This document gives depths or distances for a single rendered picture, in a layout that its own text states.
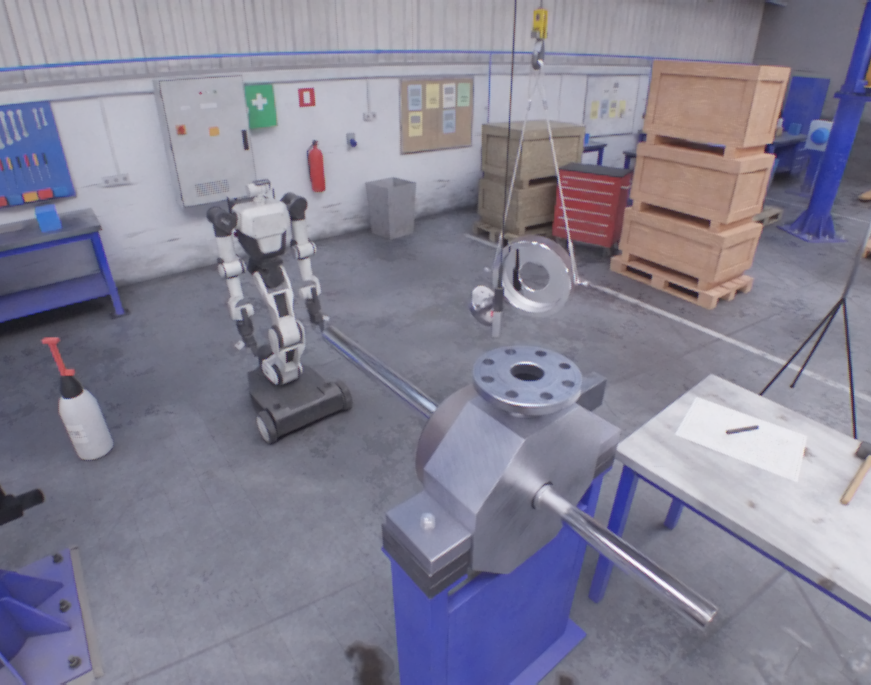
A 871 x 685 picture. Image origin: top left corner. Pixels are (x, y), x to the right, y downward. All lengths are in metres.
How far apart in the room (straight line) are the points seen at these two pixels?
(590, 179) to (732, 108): 1.64
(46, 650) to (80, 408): 1.32
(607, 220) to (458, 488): 5.10
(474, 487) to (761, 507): 1.02
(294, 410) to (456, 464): 2.09
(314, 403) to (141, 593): 1.37
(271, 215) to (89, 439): 1.71
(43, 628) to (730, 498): 2.69
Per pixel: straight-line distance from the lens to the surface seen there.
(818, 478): 2.15
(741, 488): 1.96
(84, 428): 3.55
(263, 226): 2.96
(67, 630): 2.81
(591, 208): 6.13
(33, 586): 2.90
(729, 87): 5.26
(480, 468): 1.23
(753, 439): 2.20
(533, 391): 1.19
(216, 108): 5.77
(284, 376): 3.37
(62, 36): 5.90
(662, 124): 5.54
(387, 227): 6.58
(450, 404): 1.40
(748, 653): 2.68
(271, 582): 2.65
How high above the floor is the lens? 2.09
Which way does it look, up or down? 30 degrees down
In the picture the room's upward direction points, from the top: straight up
